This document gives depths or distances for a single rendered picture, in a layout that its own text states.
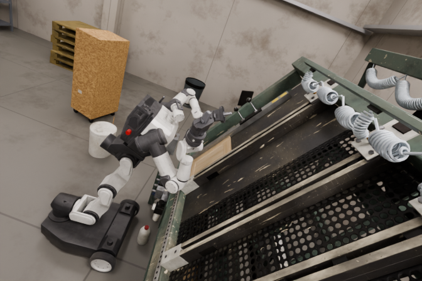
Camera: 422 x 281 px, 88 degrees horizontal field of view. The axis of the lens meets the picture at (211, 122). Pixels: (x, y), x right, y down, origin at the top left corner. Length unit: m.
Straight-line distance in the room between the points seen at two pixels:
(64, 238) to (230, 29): 4.44
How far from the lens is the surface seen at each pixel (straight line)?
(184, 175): 1.21
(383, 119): 0.99
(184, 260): 1.21
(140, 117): 1.36
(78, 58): 3.51
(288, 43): 5.17
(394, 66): 1.87
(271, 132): 1.32
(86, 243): 2.18
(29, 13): 7.24
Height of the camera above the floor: 2.03
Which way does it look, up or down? 26 degrees down
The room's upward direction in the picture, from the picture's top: 22 degrees clockwise
